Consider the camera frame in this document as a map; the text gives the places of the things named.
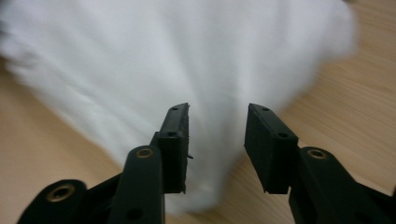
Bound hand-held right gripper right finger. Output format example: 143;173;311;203
243;103;301;196

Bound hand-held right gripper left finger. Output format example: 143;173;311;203
149;102;192;195

